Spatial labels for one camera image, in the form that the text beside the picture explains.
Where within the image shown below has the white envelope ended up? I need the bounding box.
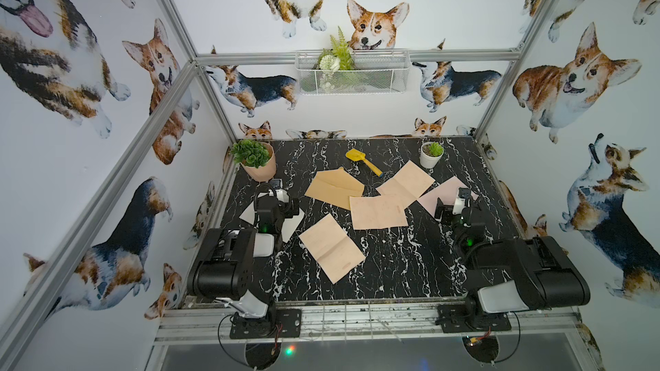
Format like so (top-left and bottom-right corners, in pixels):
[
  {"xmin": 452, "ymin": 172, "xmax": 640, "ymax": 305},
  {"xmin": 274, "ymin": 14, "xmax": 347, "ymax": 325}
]
[{"xmin": 240, "ymin": 202, "xmax": 304, "ymax": 243}]

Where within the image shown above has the pink envelope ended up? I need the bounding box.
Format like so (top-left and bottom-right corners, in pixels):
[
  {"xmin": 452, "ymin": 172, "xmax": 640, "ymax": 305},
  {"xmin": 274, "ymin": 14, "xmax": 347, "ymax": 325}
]
[{"xmin": 418, "ymin": 176, "xmax": 479, "ymax": 220}]

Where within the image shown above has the brown kraft envelope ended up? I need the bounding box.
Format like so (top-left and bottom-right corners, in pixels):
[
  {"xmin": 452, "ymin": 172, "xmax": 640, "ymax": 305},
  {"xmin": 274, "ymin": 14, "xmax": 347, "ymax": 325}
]
[{"xmin": 305, "ymin": 168, "xmax": 364, "ymax": 211}]

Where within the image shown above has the cream letter paper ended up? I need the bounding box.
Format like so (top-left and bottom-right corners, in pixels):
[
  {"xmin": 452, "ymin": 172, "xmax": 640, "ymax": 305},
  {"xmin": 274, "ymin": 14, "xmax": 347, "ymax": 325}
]
[
  {"xmin": 299, "ymin": 214, "xmax": 365, "ymax": 284},
  {"xmin": 376, "ymin": 161, "xmax": 436, "ymax": 209},
  {"xmin": 350, "ymin": 195, "xmax": 408, "ymax": 230}
]

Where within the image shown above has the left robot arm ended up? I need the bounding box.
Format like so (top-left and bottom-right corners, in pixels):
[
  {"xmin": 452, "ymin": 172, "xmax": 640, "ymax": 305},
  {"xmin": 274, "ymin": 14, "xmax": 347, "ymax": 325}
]
[{"xmin": 187, "ymin": 184, "xmax": 303, "ymax": 326}]

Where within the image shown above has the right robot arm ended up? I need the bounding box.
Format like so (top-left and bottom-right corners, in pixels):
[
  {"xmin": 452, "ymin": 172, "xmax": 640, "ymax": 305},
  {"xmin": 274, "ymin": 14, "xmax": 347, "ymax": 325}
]
[{"xmin": 434, "ymin": 197, "xmax": 591, "ymax": 318}]

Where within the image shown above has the green plant in terracotta pot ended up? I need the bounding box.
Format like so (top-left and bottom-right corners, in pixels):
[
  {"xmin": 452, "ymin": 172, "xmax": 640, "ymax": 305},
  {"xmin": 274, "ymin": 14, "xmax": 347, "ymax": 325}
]
[{"xmin": 231, "ymin": 139, "xmax": 277, "ymax": 182}]

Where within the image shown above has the small plant in white pot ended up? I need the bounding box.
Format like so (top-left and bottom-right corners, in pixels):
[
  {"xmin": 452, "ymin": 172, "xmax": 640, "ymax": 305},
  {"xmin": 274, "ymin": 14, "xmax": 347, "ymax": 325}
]
[{"xmin": 419, "ymin": 142, "xmax": 444, "ymax": 169}]

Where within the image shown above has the yellow toy shovel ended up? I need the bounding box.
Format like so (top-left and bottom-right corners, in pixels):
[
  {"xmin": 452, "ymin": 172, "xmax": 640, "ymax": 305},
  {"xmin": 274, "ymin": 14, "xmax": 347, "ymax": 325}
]
[{"xmin": 345, "ymin": 149, "xmax": 383, "ymax": 177}]

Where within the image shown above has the fern and white flower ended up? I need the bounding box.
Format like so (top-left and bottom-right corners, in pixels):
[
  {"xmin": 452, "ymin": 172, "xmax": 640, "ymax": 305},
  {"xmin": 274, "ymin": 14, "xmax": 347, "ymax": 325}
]
[{"xmin": 315, "ymin": 27, "xmax": 355, "ymax": 93}]

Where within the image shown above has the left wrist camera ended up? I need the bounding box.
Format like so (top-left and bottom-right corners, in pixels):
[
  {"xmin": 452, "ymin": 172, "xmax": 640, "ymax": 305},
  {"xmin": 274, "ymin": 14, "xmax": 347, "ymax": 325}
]
[{"xmin": 269, "ymin": 178, "xmax": 290, "ymax": 203}]

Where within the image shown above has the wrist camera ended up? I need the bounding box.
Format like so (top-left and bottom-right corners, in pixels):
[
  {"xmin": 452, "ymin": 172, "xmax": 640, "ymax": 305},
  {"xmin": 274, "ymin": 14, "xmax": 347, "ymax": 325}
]
[
  {"xmin": 269, "ymin": 178, "xmax": 290, "ymax": 203},
  {"xmin": 452, "ymin": 187, "xmax": 473, "ymax": 215}
]

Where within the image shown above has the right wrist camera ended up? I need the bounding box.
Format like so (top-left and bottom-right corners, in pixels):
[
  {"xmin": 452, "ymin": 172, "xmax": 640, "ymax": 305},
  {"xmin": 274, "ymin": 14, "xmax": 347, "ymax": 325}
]
[{"xmin": 452, "ymin": 187, "xmax": 473, "ymax": 215}]

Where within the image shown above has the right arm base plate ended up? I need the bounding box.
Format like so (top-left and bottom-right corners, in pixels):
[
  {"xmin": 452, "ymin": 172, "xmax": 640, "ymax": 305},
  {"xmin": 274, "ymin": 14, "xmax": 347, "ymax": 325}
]
[{"xmin": 435, "ymin": 305, "xmax": 512, "ymax": 333}]

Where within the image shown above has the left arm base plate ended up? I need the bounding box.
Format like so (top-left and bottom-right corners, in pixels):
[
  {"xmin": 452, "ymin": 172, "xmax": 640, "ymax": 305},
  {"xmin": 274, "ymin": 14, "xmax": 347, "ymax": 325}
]
[{"xmin": 230, "ymin": 309, "xmax": 303, "ymax": 339}]

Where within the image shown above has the aluminium front rail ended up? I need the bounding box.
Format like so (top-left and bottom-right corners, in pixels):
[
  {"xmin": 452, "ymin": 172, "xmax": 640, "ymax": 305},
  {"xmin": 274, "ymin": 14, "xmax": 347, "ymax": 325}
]
[{"xmin": 154, "ymin": 301, "xmax": 584, "ymax": 346}]

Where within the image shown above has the white wire basket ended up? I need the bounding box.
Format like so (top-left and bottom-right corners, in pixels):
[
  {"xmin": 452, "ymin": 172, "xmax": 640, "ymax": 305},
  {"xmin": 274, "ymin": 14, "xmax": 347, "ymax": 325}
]
[{"xmin": 295, "ymin": 50, "xmax": 412, "ymax": 94}]

